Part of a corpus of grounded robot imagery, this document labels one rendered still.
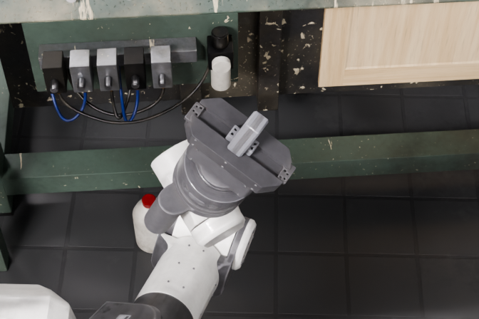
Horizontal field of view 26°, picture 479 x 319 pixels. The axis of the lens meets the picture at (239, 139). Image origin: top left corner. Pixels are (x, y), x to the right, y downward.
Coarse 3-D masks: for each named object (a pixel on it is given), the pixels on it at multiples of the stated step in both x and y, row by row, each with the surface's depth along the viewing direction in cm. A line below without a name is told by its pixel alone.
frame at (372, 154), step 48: (0, 48) 283; (240, 48) 289; (288, 48) 290; (0, 96) 308; (48, 96) 299; (96, 96) 301; (144, 96) 302; (192, 96) 294; (0, 144) 289; (288, 144) 297; (336, 144) 297; (384, 144) 297; (432, 144) 297; (0, 192) 294; (48, 192) 295
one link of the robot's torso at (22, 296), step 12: (0, 288) 134; (12, 288) 134; (24, 288) 134; (36, 288) 134; (0, 300) 130; (12, 300) 130; (24, 300) 130; (36, 300) 130; (48, 300) 130; (60, 300) 132; (0, 312) 129; (12, 312) 129; (24, 312) 129; (36, 312) 129; (48, 312) 129; (60, 312) 131; (72, 312) 133
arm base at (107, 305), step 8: (104, 304) 133; (112, 304) 132; (120, 304) 132; (128, 304) 131; (136, 304) 131; (144, 304) 130; (96, 312) 132; (104, 312) 131; (112, 312) 131; (120, 312) 130; (128, 312) 129; (136, 312) 129; (144, 312) 128; (152, 312) 128
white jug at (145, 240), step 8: (144, 200) 282; (152, 200) 282; (136, 208) 285; (144, 208) 284; (136, 216) 285; (144, 216) 283; (136, 224) 286; (144, 224) 284; (136, 232) 290; (144, 232) 287; (136, 240) 295; (144, 240) 290; (152, 240) 289; (144, 248) 293; (152, 248) 292
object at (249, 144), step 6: (258, 120) 103; (264, 120) 103; (258, 126) 103; (264, 126) 103; (252, 132) 103; (258, 132) 103; (246, 138) 104; (252, 138) 104; (240, 144) 106; (246, 144) 105; (252, 144) 108; (258, 144) 108; (240, 150) 106; (246, 150) 106; (252, 150) 107; (240, 156) 108
